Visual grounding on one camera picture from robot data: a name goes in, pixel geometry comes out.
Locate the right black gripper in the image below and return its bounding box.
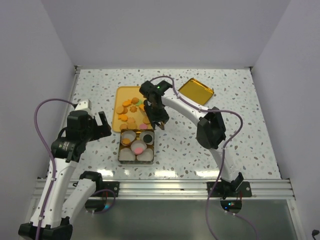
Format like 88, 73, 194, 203
144, 102, 170, 129

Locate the orange flower cookie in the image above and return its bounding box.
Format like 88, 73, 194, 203
121, 137, 132, 146

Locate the black sandwich cookie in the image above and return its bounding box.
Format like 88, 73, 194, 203
143, 134, 154, 144

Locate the pink round cookie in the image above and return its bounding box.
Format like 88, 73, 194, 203
139, 123, 148, 130
133, 147, 145, 155

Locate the gold tin lid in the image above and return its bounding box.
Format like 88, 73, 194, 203
178, 78, 214, 106

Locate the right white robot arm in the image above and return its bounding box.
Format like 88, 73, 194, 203
139, 80, 244, 197

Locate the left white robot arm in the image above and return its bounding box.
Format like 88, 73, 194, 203
18, 110, 112, 240

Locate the orange round cookie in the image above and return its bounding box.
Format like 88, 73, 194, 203
143, 117, 150, 124

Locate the white paper cup top left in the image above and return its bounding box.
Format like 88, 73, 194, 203
120, 130, 136, 143

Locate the white paper cup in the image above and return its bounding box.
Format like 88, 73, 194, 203
130, 140, 147, 155
136, 148, 154, 162
139, 131, 155, 145
120, 130, 136, 143
118, 148, 136, 162

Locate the white paper cup top right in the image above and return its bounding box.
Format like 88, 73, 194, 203
139, 131, 155, 145

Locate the yellow plastic tray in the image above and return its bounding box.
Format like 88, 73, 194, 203
112, 86, 152, 133

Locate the white paper cup bottom left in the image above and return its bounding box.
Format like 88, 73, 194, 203
118, 148, 136, 162

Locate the green gold cookie tin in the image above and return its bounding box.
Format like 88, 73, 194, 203
117, 129, 155, 165

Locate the white paper cup centre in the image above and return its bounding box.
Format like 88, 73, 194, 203
130, 140, 147, 155

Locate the white paper cup bottom right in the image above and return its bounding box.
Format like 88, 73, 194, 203
136, 148, 154, 162

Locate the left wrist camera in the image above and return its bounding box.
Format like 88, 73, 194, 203
74, 99, 92, 113

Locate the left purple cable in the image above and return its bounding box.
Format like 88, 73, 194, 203
33, 98, 116, 240

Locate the purple cable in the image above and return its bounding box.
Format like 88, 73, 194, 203
149, 75, 259, 240
33, 98, 116, 240

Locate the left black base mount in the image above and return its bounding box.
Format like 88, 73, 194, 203
91, 181, 120, 200

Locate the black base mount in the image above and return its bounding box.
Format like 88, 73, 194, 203
91, 181, 120, 200
210, 181, 253, 199

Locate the aluminium rail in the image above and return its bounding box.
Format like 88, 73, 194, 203
103, 179, 295, 200

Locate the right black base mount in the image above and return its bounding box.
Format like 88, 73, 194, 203
210, 181, 253, 199

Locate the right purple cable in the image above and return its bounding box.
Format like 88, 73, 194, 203
149, 75, 259, 240

